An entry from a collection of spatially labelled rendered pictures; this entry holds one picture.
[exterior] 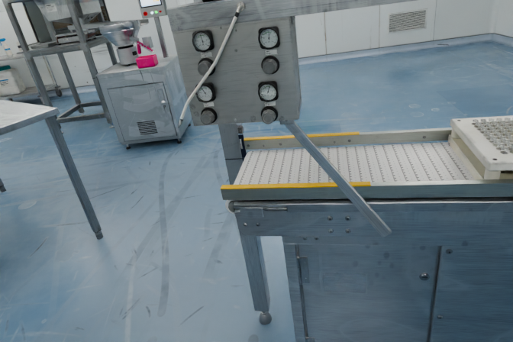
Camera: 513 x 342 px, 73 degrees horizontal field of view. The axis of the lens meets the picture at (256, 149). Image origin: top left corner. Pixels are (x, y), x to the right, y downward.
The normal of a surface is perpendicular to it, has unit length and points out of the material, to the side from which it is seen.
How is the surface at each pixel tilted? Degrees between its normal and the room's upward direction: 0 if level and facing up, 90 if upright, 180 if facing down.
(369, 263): 90
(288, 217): 90
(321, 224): 90
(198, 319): 0
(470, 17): 90
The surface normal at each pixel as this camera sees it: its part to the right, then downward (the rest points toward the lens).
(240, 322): -0.14, -0.89
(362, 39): -0.04, 0.44
